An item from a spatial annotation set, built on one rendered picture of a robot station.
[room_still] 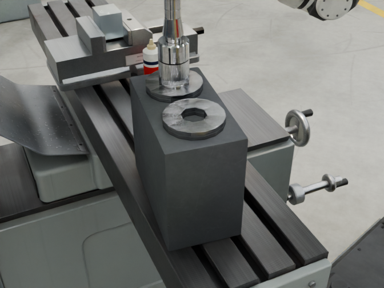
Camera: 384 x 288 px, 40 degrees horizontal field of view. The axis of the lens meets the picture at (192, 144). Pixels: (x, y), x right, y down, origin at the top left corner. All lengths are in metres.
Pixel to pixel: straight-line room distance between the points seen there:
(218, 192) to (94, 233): 0.60
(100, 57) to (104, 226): 0.40
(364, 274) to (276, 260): 0.54
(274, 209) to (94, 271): 0.65
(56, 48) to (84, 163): 0.28
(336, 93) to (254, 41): 0.81
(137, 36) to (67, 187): 0.37
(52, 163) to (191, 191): 0.51
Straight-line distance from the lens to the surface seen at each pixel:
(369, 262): 1.36
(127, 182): 0.94
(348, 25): 4.08
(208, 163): 0.72
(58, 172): 1.18
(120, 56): 1.24
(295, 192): 1.54
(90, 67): 1.23
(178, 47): 0.77
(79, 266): 1.37
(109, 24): 1.23
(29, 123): 1.21
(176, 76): 0.79
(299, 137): 1.62
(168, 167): 0.70
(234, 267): 0.80
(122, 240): 1.37
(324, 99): 3.09
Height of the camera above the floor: 1.56
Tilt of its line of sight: 36 degrees down
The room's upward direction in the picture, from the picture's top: straight up
